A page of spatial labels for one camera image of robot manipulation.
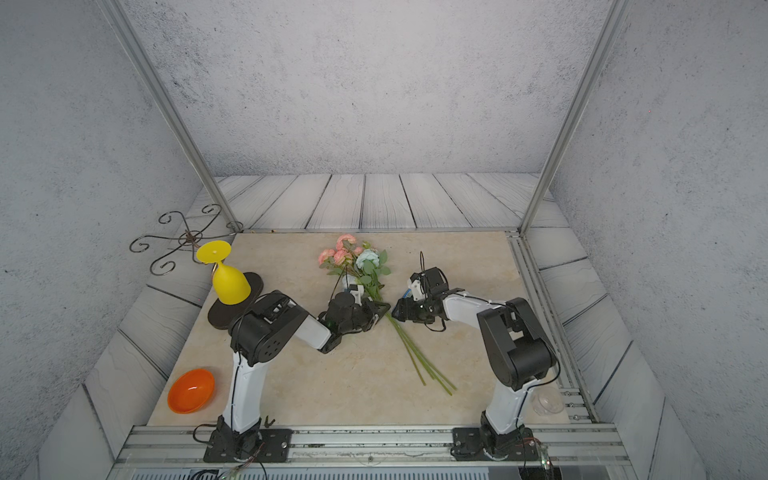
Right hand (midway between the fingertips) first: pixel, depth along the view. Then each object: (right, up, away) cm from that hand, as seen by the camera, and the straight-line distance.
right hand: (404, 313), depth 94 cm
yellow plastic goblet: (-44, +10, -18) cm, 49 cm away
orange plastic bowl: (-57, -18, -13) cm, 61 cm away
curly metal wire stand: (-55, +23, -17) cm, 62 cm away
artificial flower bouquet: (-12, +15, +8) cm, 21 cm away
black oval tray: (-58, -1, +2) cm, 58 cm away
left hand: (-2, +2, 0) cm, 3 cm away
